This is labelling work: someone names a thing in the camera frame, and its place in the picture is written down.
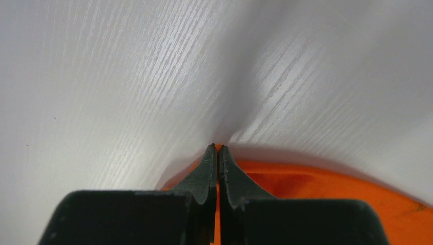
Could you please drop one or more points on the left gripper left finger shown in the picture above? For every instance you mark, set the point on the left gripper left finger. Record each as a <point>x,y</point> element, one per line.
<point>184,214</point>

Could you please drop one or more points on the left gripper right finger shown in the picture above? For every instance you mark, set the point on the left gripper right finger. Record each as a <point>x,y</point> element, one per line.
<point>251,215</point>

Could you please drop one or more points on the orange t-shirt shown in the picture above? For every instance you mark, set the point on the orange t-shirt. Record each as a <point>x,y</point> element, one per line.
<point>404,220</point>

